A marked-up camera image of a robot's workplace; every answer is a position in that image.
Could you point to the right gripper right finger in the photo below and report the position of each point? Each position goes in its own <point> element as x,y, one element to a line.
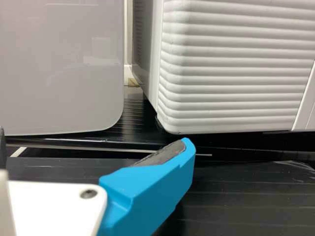
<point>147,191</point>

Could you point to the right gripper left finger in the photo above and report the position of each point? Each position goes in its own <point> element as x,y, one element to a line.
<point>2,147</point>

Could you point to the black platform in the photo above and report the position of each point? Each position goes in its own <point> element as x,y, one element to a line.
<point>246,196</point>
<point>137,123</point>

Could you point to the white box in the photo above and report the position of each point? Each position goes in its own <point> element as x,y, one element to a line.
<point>61,61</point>

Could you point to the incubator door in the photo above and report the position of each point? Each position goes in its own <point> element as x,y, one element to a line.
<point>233,61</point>

